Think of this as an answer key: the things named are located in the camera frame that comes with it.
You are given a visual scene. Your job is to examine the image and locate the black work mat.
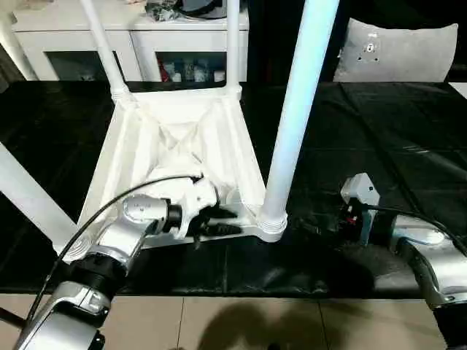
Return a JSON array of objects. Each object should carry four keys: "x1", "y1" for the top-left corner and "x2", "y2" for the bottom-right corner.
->
[{"x1": 0, "y1": 79, "x2": 467, "y2": 299}]

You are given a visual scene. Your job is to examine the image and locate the white plastic table leg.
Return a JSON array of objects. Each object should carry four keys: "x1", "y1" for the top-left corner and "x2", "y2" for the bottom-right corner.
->
[
  {"x1": 78, "y1": 0, "x2": 130, "y2": 102},
  {"x1": 256, "y1": 0, "x2": 341, "y2": 238},
  {"x1": 0, "y1": 141, "x2": 95, "y2": 264},
  {"x1": 223, "y1": 0, "x2": 243, "y2": 96}
]

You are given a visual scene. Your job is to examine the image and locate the black metal frame bar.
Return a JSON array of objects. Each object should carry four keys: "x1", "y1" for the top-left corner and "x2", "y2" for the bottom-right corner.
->
[{"x1": 0, "y1": 305, "x2": 27, "y2": 324}]

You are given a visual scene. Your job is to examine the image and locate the grey pleated curtain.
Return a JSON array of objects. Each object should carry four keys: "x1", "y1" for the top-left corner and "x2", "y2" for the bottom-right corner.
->
[{"x1": 0, "y1": 46, "x2": 23, "y2": 96}]

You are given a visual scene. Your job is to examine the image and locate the white glass-door cabinet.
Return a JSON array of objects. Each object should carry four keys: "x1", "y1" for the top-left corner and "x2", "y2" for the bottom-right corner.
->
[{"x1": 0, "y1": 0, "x2": 252, "y2": 84}]

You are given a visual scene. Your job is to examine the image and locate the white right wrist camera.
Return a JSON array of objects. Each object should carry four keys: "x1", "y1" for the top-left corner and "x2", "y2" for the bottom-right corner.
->
[{"x1": 339, "y1": 172, "x2": 382, "y2": 244}]

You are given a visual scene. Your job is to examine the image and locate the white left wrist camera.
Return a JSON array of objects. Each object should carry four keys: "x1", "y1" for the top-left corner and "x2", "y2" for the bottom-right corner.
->
[{"x1": 174, "y1": 176, "x2": 220, "y2": 242}]

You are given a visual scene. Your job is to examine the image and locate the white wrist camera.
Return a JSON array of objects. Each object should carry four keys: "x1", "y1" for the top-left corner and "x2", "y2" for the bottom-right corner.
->
[
  {"x1": 174, "y1": 176, "x2": 220, "y2": 242},
  {"x1": 339, "y1": 172, "x2": 382, "y2": 244}
]

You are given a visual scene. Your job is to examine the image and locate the white flat board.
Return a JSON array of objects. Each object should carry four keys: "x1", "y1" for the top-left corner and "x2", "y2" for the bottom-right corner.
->
[{"x1": 447, "y1": 81, "x2": 467, "y2": 100}]

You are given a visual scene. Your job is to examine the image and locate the black furniture with yellow label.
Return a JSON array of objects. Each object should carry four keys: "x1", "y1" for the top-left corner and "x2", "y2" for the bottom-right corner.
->
[{"x1": 247, "y1": 0, "x2": 467, "y2": 84}]

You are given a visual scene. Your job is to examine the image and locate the white plastic table top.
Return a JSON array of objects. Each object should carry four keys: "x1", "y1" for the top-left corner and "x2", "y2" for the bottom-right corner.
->
[{"x1": 53, "y1": 86, "x2": 290, "y2": 266}]

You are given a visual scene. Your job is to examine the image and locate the grey cushion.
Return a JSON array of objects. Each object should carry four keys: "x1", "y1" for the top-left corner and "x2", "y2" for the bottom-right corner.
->
[{"x1": 331, "y1": 16, "x2": 460, "y2": 84}]

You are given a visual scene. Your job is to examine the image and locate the grey round cooker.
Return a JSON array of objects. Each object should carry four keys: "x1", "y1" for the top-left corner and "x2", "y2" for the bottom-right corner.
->
[{"x1": 180, "y1": 0, "x2": 230, "y2": 20}]

